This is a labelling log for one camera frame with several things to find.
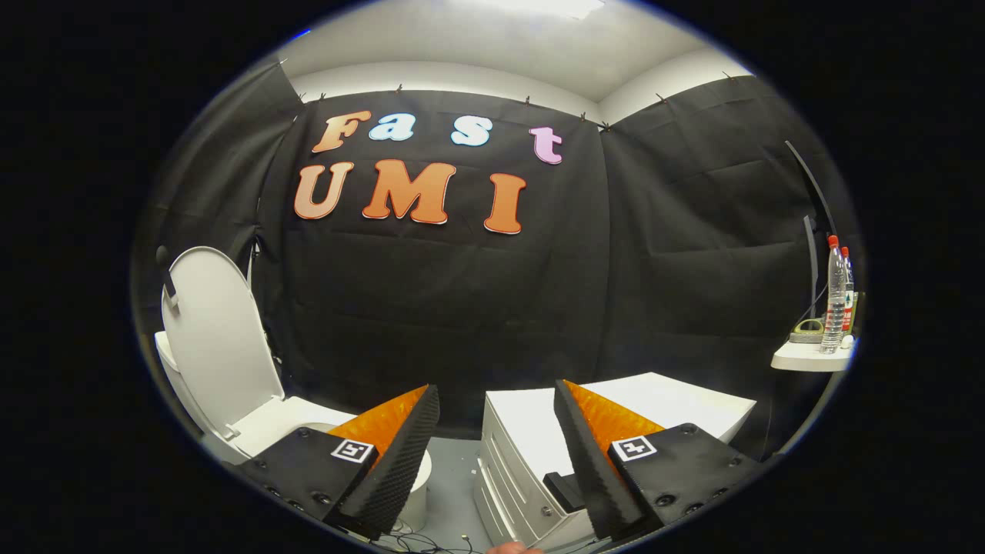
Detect white shelf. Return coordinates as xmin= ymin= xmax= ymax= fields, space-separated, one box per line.
xmin=771 ymin=339 xmax=856 ymax=373

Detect white toilet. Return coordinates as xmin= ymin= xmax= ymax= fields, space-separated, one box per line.
xmin=154 ymin=331 xmax=432 ymax=532

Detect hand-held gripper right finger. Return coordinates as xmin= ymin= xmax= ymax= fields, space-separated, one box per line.
xmin=553 ymin=379 xmax=770 ymax=541

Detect white drawer cabinet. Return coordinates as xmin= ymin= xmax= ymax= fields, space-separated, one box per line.
xmin=473 ymin=372 xmax=757 ymax=552

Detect small black box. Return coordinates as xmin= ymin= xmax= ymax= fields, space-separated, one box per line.
xmin=543 ymin=471 xmax=589 ymax=515

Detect clear red-capped water bottle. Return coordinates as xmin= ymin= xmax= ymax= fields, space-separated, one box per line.
xmin=820 ymin=235 xmax=847 ymax=355
xmin=839 ymin=246 xmax=857 ymax=333

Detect black floor cables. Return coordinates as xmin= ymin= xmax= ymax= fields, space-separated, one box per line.
xmin=377 ymin=519 xmax=479 ymax=554

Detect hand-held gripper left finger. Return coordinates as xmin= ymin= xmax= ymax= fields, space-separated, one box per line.
xmin=235 ymin=383 xmax=441 ymax=541

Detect black backdrop cloth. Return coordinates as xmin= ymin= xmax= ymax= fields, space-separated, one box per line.
xmin=132 ymin=62 xmax=859 ymax=462

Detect black curved pole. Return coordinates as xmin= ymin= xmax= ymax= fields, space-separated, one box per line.
xmin=785 ymin=140 xmax=840 ymax=324

